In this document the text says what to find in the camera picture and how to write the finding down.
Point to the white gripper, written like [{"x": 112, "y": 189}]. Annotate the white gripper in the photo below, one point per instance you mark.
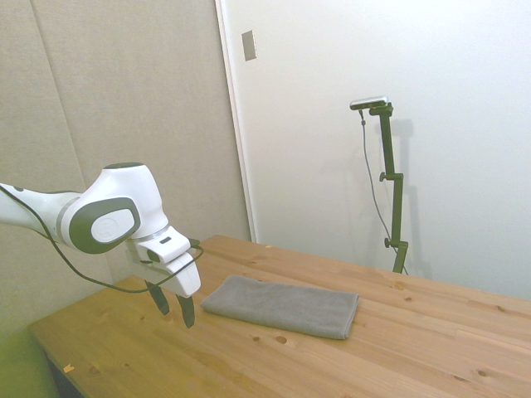
[{"x": 186, "y": 278}]

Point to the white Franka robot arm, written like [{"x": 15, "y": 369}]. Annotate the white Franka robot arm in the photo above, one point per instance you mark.
[{"x": 120, "y": 186}]

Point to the silver stereo camera bar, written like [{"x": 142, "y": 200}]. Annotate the silver stereo camera bar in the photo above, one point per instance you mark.
[{"x": 369, "y": 102}]

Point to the black camera stand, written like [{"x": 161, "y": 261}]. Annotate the black camera stand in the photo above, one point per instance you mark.
[{"x": 396, "y": 207}]

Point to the small orange tape scrap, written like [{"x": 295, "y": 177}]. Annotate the small orange tape scrap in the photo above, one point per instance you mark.
[{"x": 68, "y": 367}]

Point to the grey wall switch plate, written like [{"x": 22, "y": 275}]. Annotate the grey wall switch plate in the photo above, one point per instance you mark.
[{"x": 249, "y": 45}]

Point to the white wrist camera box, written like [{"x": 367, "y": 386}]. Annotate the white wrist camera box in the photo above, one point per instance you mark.
[{"x": 152, "y": 257}]

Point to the white door frame trim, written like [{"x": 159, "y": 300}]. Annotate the white door frame trim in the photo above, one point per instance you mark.
[{"x": 236, "y": 124}]

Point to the grey towel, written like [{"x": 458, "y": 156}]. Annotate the grey towel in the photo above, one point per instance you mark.
[{"x": 282, "y": 304}]

